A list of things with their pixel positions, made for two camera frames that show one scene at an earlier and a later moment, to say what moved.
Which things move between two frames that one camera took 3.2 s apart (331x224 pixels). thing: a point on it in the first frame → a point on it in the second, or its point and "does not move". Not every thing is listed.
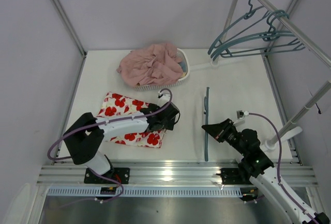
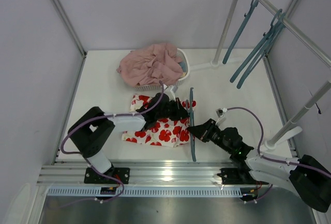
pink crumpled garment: [156, 64] does not move
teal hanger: [271, 32] → [250, 66]
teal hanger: [247, 16] → [254, 2]
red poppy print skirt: [114, 104] → [163, 132]
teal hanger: [270, 33] → [253, 50]
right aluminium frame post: [290, 142] does not move
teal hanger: [207, 134] → [192, 124]
